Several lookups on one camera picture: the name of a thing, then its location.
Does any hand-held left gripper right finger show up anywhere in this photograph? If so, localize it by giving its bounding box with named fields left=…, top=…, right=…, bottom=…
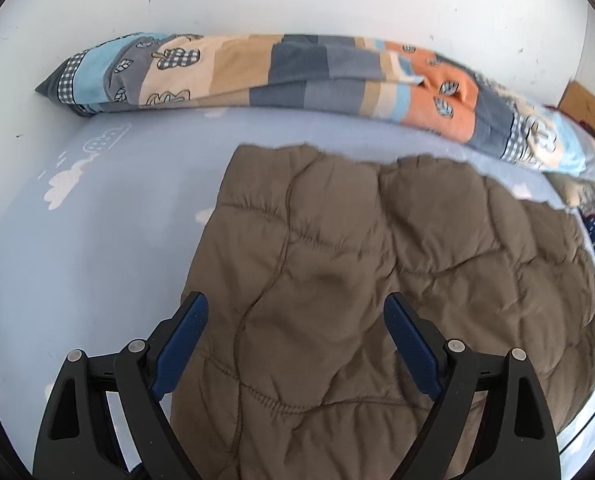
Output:
left=383, top=292, right=561, bottom=480

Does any wooden headboard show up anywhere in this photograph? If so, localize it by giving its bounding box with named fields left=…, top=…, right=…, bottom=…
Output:
left=557, top=79, right=595, bottom=135

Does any beige cloth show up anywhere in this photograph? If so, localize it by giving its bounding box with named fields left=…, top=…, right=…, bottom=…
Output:
left=547, top=172, right=595, bottom=209

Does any light blue cloud-print bed sheet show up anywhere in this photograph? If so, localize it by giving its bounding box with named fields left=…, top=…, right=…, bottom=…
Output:
left=0, top=106, right=595, bottom=480

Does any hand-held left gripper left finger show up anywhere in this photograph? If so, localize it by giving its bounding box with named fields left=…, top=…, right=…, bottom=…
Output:
left=32, top=291, right=210, bottom=480

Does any brown quilted blanket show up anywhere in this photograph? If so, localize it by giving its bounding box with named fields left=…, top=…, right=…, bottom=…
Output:
left=170, top=142, right=595, bottom=480

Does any patchwork patterned quilt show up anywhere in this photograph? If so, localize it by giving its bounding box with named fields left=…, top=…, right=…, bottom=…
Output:
left=35, top=32, right=595, bottom=186

